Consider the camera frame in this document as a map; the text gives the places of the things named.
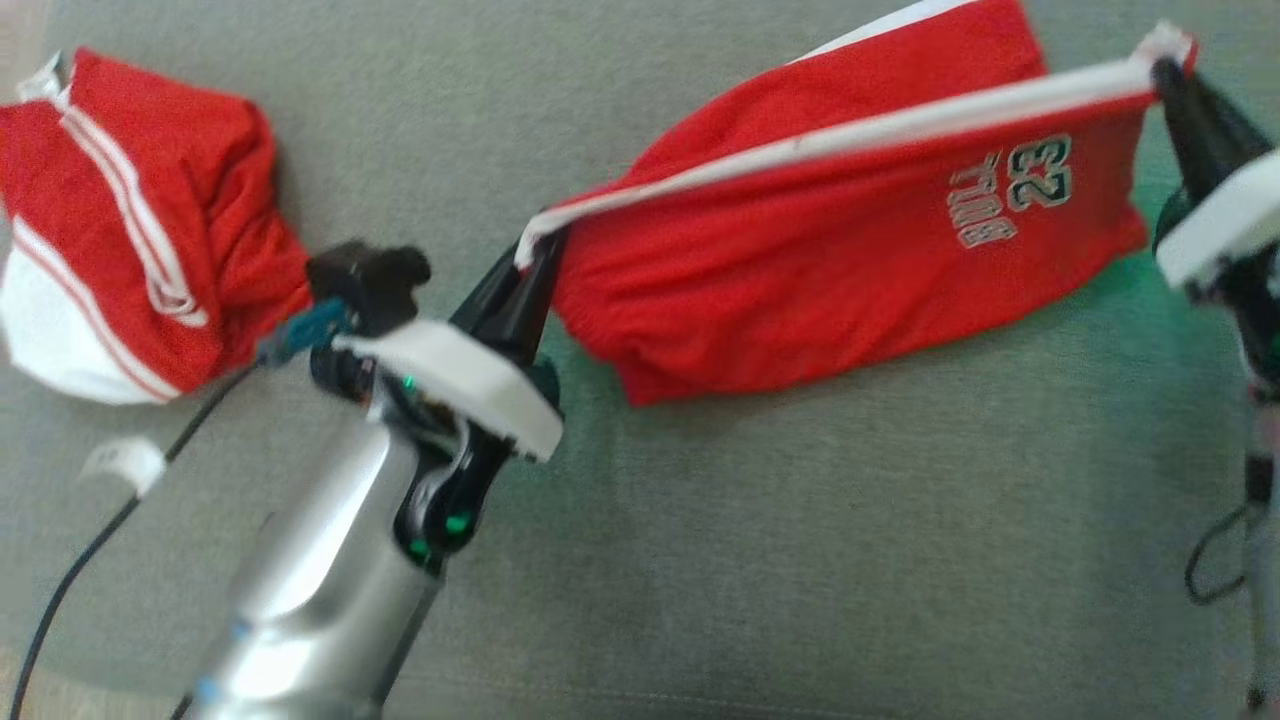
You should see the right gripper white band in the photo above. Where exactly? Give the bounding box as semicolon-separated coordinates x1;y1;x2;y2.
1151;59;1280;392

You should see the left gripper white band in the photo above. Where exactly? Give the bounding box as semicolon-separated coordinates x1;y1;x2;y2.
335;238;567;577

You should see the red and white shirt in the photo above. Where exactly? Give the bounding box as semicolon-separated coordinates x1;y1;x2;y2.
515;0;1201;408

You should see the red white striped jersey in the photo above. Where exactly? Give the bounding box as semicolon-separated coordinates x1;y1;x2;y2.
0;45;316;406

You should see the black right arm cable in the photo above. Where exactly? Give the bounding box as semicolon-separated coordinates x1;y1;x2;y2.
1185;455;1269;607

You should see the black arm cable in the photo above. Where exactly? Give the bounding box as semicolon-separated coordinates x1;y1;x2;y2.
1185;455;1269;607
5;298;353;720

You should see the white cable label tag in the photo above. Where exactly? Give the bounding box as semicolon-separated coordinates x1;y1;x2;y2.
80;437;167;499

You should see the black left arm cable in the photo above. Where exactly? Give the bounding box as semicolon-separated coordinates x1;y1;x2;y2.
5;298;353;720

